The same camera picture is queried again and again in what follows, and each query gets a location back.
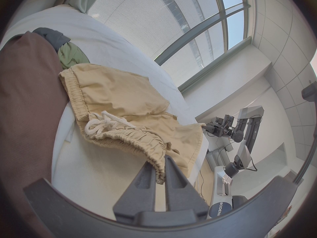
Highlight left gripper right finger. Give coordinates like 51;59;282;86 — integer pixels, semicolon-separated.
164;155;210;219

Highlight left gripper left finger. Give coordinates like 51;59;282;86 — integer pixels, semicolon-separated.
113;161;158;220

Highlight tan shorts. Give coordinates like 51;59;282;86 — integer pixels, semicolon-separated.
59;63;206;184

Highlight bed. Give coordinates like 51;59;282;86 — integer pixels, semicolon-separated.
0;0;211;222

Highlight window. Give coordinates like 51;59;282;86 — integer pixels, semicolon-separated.
85;0;253;94

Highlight brown shorts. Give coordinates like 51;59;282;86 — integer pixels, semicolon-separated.
0;31;71;232

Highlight green garment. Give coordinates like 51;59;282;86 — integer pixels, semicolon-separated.
57;42;90;70

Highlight black garment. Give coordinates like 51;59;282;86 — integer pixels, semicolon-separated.
32;27;71;52

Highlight black cable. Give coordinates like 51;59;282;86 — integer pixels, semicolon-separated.
196;171;207;203
244;156;258;172

